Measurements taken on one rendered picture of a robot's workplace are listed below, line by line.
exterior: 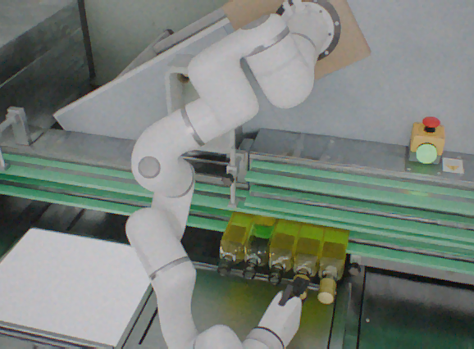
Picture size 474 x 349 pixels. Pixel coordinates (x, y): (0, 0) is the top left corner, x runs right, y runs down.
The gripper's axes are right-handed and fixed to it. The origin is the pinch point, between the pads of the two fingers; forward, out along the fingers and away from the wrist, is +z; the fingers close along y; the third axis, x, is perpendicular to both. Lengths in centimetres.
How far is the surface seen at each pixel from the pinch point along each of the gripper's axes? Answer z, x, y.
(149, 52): 71, 92, 9
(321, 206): 22.7, 5.1, 6.1
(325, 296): 1.1, -5.6, 0.5
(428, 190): 30.5, -16.9, 14.0
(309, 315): 5.6, -1.1, -12.5
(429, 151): 35.7, -14.3, 20.8
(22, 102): 31, 116, 1
